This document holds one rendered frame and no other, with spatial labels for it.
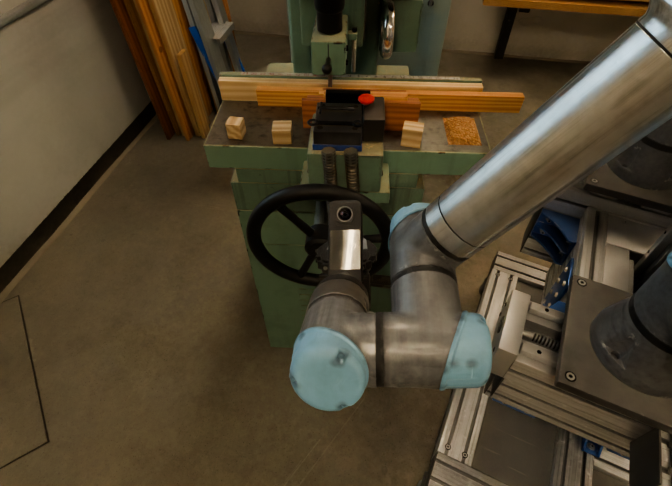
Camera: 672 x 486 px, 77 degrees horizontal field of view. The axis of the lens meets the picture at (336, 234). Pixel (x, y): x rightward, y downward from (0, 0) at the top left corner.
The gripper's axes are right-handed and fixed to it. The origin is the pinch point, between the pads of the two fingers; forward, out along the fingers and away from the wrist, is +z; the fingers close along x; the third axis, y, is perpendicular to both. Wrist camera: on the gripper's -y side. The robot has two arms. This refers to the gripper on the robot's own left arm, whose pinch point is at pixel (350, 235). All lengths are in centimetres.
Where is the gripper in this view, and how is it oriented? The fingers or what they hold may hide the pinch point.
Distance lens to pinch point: 71.5
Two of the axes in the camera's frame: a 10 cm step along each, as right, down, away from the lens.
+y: 0.5, 9.4, 3.3
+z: 1.0, -3.3, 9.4
